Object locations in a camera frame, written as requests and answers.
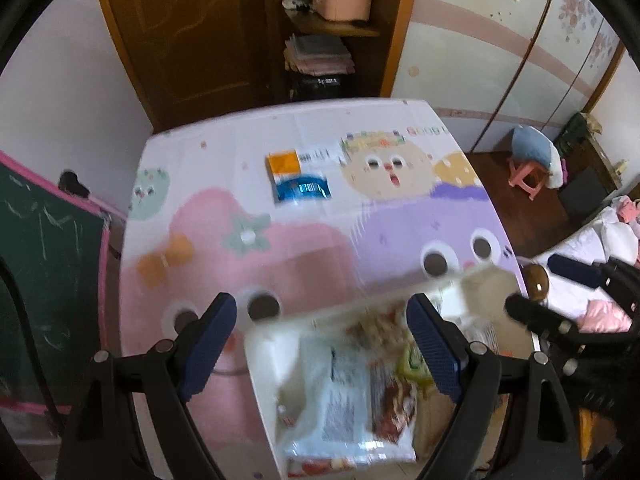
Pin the white cloth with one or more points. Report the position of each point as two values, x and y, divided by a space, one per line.
555 167

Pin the red white cookie packet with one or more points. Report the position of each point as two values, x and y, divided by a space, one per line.
310 467

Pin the wooden shelf unit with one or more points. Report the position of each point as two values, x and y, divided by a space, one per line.
395 35

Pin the pink plastic stool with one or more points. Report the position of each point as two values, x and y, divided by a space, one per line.
525 177

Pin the orange snack packet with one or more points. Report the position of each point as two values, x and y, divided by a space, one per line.
282 164

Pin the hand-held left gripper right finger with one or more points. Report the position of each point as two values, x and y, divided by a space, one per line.
432 345

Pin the pink clothes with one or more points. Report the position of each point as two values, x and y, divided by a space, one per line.
627 209

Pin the green snack packet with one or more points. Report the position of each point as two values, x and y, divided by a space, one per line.
415 362

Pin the pink blanket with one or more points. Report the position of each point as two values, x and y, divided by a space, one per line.
605 317

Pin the brown wooden door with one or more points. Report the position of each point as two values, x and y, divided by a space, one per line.
190 35

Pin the stack of folded towels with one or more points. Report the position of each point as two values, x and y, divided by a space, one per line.
317 55

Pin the mixed nut packet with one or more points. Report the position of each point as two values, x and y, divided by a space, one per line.
375 325

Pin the black easel knob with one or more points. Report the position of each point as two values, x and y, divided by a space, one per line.
74 183

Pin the black box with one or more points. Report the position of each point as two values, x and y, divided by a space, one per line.
317 87

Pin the brown chocolate packet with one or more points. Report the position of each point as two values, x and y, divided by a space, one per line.
395 402

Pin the white pillow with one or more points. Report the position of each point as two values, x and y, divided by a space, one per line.
620 237

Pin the white plastic tray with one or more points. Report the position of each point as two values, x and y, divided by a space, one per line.
265 375

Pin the large white blue snack packet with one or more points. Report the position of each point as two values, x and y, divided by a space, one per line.
340 395

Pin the brown wooden bedpost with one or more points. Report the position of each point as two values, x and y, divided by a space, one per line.
536 282

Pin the dark wooden nightstand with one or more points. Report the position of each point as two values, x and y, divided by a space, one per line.
587 190

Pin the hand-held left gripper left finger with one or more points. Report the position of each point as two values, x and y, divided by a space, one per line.
207 345

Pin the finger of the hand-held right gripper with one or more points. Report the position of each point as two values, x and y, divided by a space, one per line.
575 270
540 317

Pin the green chalkboard with pink frame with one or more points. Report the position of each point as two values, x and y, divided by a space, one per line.
45 270

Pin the flower printed wardrobe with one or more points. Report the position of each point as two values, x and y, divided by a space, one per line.
465 60

